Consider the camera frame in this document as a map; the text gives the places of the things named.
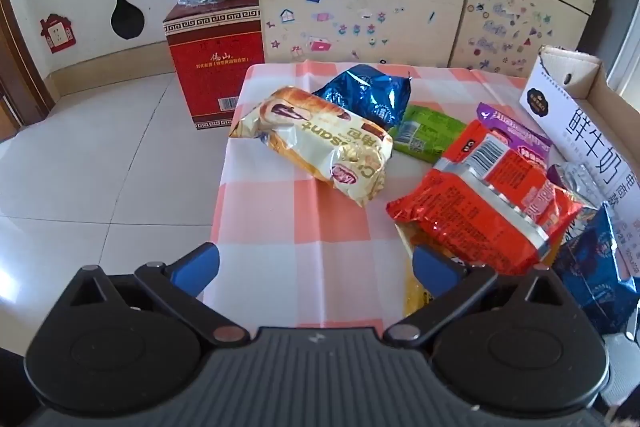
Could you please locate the red house outlet sticker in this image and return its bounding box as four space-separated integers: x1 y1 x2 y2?
40 13 77 54

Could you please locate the brown wooden door frame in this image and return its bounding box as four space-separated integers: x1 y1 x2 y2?
0 0 56 142

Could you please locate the green snack packet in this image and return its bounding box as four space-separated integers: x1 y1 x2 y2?
391 104 468 164

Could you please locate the dark blue snack packet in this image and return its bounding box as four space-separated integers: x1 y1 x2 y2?
552 202 640 335

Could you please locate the purple snack packet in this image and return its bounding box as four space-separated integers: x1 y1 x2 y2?
475 103 553 168

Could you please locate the croissant bread packet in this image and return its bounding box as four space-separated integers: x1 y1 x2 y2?
229 87 395 208

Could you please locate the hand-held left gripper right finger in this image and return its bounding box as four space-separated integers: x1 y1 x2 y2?
382 244 571 342

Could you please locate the yellow waffle packet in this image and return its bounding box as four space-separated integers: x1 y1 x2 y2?
397 224 436 315

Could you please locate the white cardboard box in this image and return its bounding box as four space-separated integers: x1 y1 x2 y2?
520 46 640 278

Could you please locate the blue foil snack packet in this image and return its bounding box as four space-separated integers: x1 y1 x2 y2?
312 64 412 132

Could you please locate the red snack packet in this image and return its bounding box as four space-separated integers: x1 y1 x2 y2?
386 123 598 277

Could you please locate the silver foil snack packet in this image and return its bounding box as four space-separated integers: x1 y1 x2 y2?
547 162 601 210

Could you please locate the pink checkered tablecloth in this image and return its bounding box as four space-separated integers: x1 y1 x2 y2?
202 61 551 330

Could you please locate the red cardboard box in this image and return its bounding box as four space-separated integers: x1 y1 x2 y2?
162 0 266 131

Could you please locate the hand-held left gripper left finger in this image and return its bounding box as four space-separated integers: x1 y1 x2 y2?
67 243 249 344

